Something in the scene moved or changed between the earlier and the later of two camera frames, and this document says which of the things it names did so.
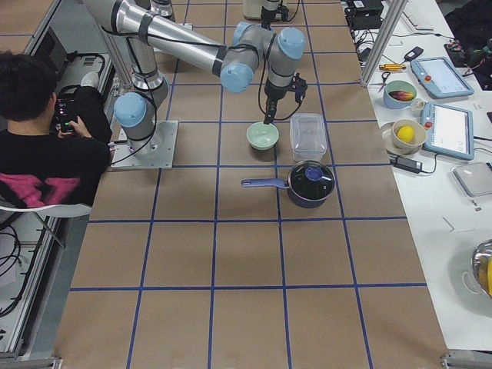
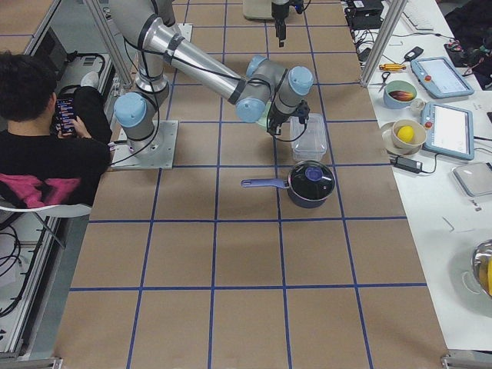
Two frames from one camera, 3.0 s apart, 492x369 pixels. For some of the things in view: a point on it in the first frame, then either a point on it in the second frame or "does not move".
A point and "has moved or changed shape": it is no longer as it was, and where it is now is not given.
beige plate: x=388 y=141 does not move
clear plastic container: x=307 y=136 does not move
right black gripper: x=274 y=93 to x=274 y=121
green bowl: x=261 y=136 has moved or changed shape
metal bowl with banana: x=482 y=266 does not move
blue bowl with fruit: x=399 y=94 does not move
